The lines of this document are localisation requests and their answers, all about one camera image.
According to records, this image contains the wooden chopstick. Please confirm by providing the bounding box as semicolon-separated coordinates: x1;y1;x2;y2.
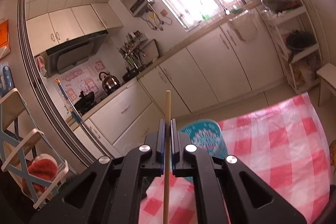
163;90;171;224

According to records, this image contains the kitchen faucet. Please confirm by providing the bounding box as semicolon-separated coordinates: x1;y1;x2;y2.
215;0;230;15

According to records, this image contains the teal perforated plastic basket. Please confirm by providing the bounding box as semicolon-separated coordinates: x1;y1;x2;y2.
179;119;228;169

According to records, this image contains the red cloth item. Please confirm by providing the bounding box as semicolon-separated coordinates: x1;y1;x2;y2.
22;153;58;197

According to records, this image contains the pink checkered tablecloth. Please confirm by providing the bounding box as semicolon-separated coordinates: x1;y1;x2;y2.
138;91;331;224

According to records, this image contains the white folding rack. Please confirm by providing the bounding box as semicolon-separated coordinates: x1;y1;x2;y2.
1;88;70;209

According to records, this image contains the black wok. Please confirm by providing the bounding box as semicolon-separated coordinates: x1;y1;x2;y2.
74;91;95;115

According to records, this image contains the copper kettle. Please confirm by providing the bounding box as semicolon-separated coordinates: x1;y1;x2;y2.
98;72;121;95

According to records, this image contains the black range hood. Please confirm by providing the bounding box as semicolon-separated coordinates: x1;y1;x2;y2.
40;30;109;76

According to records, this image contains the wooden stool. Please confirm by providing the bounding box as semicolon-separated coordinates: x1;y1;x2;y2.
317;63;336;107

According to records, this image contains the white storage shelf rack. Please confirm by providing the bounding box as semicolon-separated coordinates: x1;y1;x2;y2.
260;0;323;94

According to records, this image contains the black pan on shelf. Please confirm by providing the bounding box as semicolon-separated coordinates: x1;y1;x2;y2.
285;30;316;63

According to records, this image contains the plastic bag on cabinet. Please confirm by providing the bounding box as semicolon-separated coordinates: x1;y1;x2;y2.
228;10;258;42

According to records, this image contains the blue mop handle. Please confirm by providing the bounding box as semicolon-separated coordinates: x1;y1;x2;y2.
55;78;113;159

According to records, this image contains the utensil rack on wall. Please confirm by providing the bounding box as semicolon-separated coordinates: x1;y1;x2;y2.
117;31;148;72

